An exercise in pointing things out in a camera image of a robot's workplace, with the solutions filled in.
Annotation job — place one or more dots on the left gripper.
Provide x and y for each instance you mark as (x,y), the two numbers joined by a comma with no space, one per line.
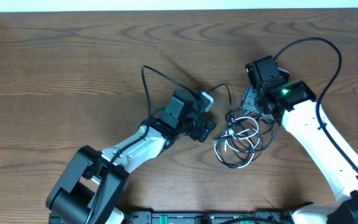
(202,130)

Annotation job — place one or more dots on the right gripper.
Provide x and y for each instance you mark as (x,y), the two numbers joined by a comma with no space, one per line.
(248,101)

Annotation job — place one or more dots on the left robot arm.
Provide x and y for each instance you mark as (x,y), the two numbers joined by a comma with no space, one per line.
(90,186)

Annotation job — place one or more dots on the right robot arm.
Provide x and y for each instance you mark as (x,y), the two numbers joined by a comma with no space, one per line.
(293,105)

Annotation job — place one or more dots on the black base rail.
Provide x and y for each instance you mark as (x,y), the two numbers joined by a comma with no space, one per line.
(228,217)

